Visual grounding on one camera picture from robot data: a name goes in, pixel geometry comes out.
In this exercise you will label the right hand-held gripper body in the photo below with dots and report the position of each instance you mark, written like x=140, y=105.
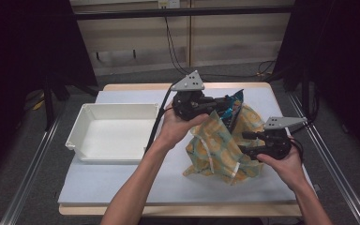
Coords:
x=276, y=140

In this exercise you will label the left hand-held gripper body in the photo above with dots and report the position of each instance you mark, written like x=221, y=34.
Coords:
x=189, y=103

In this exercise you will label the blue snack packet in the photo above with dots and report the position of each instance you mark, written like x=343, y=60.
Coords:
x=232, y=108

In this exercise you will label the orange fruit print bag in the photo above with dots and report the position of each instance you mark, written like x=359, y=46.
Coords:
x=218, y=150

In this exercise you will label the white plastic bin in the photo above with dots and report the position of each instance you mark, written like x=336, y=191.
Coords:
x=115, y=137

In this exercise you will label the person's left hand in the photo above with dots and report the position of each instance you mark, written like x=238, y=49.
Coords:
x=176, y=128

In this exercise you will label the person's right hand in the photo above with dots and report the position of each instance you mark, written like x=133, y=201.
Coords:
x=286, y=170

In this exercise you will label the cream office desk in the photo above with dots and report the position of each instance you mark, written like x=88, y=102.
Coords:
x=225, y=40

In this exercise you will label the black curtain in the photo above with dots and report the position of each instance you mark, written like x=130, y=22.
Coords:
x=28, y=47
x=340, y=62

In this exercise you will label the pale grey table mat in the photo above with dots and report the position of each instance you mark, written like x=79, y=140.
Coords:
x=106, y=184

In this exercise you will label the black metal stand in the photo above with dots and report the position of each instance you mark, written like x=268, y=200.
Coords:
x=54, y=93

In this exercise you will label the aluminium floor rail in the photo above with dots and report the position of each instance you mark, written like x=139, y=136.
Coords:
x=28, y=168
x=337, y=168

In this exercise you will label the white wall power outlet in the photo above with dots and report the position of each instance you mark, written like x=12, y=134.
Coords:
x=168, y=3

